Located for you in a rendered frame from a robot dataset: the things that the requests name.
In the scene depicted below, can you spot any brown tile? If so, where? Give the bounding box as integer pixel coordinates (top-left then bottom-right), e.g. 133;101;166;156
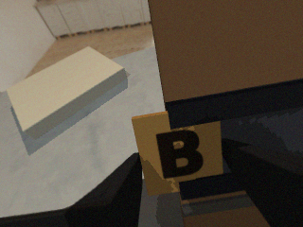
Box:
132;111;223;196

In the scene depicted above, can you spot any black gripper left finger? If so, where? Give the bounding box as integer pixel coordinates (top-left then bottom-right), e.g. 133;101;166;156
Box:
0;152;142;227

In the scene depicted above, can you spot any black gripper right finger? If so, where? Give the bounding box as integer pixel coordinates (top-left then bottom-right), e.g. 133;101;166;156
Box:
222;138;303;227

